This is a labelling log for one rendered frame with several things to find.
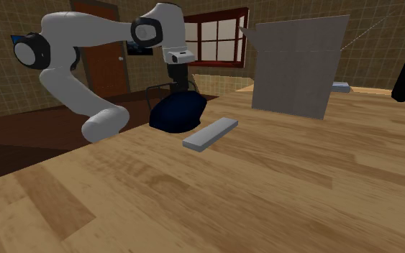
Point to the red framed window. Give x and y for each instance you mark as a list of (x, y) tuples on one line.
[(218, 36)]

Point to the grey flat bar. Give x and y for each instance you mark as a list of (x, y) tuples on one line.
[(210, 134)]

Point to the small pale grey flat box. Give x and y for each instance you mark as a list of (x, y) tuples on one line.
[(340, 87)]

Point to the brown door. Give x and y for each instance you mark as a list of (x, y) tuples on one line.
[(104, 70)]

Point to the dark wall picture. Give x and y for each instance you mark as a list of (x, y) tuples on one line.
[(139, 51)]

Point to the large grey open box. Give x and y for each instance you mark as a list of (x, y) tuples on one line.
[(295, 77)]

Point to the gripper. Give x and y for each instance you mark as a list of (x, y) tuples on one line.
[(178, 75)]

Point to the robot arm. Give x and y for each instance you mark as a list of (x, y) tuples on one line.
[(83, 31)]

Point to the dark blue chair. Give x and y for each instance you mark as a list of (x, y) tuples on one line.
[(177, 112)]

